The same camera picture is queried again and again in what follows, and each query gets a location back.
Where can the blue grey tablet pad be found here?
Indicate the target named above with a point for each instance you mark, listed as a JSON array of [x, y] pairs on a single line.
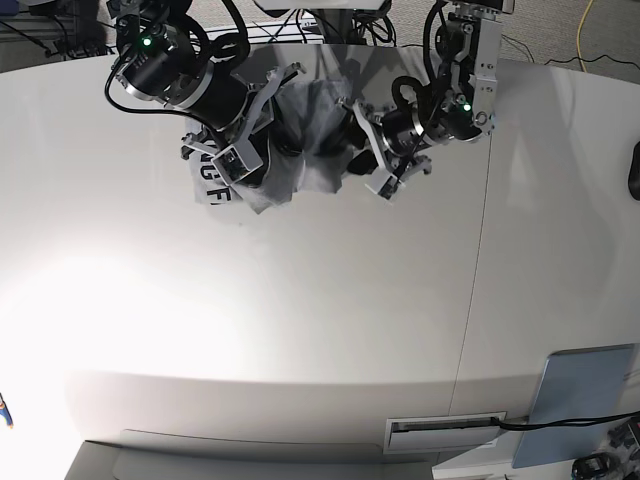
[[581, 383]]

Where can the colourful tool at edge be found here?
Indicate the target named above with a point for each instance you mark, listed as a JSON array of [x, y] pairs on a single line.
[[5, 413]]

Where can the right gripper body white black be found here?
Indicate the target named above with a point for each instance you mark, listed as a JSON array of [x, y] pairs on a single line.
[[231, 112]]

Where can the black object right edge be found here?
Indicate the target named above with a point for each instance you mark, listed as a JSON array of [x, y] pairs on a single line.
[[633, 180]]

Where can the black device bottom right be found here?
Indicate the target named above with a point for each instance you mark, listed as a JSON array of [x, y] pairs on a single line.
[[595, 466]]

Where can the grey T-shirt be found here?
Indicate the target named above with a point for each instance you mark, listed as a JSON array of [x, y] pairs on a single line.
[[304, 149]]

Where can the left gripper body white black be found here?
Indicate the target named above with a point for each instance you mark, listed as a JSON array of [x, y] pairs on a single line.
[[398, 140]]

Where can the white cable slot tray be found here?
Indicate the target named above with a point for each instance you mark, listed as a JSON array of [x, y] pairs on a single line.
[[420, 435]]

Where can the central camera mount stand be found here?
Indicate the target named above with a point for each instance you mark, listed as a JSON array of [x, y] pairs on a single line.
[[345, 22]]

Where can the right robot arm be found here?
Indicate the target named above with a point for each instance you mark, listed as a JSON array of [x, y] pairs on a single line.
[[166, 57]]

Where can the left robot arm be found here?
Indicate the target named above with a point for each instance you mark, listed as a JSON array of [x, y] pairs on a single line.
[[460, 52]]

